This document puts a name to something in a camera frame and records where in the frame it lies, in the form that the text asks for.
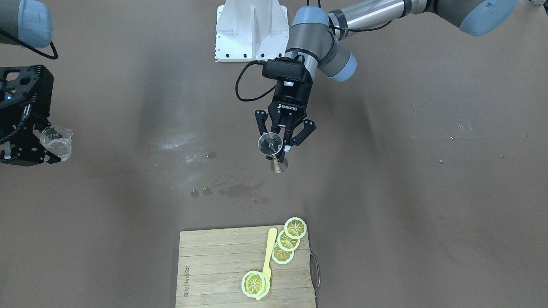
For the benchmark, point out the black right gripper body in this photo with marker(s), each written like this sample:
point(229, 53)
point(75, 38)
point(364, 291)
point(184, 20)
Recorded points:
point(22, 147)

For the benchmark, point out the clear glass cup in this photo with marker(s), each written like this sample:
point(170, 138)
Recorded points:
point(58, 141)

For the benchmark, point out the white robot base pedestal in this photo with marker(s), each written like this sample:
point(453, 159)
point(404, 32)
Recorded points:
point(250, 30)

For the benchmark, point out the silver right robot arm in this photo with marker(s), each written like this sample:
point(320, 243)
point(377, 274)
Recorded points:
point(27, 23)

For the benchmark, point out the lemon slice lower row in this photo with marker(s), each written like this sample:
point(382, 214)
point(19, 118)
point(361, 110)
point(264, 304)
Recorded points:
point(281, 256)

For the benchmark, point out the lemon slice upper row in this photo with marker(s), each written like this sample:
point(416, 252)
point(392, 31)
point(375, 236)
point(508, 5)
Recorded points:
point(295, 228)

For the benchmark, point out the bamboo cutting board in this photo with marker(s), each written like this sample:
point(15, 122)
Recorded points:
point(212, 263)

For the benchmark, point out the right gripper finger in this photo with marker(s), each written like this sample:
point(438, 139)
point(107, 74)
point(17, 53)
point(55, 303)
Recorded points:
point(52, 154)

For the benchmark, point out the lemon slice on knife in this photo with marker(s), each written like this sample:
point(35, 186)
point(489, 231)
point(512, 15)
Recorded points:
point(255, 284)

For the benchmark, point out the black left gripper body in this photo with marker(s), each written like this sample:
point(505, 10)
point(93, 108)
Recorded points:
point(292, 97)

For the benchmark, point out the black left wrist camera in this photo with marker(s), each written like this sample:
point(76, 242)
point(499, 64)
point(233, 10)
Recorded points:
point(286, 69)

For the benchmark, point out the lemon slice middle row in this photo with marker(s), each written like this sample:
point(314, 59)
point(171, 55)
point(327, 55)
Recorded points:
point(286, 243)

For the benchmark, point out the steel double-ended jigger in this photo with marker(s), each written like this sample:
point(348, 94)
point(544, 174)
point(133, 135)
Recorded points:
point(271, 145)

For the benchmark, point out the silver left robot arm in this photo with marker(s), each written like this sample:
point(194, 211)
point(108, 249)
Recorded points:
point(315, 45)

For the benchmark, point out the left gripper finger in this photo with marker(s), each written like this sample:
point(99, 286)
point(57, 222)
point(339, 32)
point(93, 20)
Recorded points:
point(298, 139)
point(261, 117)

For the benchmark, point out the lemon slice row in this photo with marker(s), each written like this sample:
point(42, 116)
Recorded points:
point(286, 243)
point(295, 228)
point(281, 256)

